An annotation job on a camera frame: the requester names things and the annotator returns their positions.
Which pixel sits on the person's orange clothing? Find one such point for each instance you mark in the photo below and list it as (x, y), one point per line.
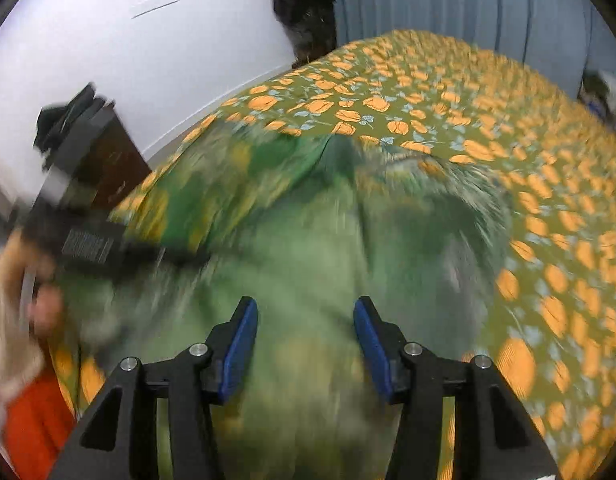
(37, 420)

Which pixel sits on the person's left forearm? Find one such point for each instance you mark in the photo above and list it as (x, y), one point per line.
(7, 340)

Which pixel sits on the blue-grey curtain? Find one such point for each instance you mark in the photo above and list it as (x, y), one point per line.
(438, 0)

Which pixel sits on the dark wooden furniture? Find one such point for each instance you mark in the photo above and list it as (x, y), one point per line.
(117, 160)

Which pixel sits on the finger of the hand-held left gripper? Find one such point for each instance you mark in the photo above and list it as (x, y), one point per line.
(182, 259)

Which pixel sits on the black and white clutter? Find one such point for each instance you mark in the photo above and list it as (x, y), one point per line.
(605, 95)

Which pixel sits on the olive orange-flowered bed sheet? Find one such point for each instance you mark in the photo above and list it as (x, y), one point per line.
(438, 100)

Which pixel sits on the person's left hand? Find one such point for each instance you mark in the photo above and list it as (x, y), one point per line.
(46, 310)

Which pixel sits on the green garment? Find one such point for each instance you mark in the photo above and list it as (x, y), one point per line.
(313, 240)

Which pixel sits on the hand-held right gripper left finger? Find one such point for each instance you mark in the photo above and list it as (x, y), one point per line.
(240, 350)

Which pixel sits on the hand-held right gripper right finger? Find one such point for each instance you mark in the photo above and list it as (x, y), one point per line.
(373, 350)

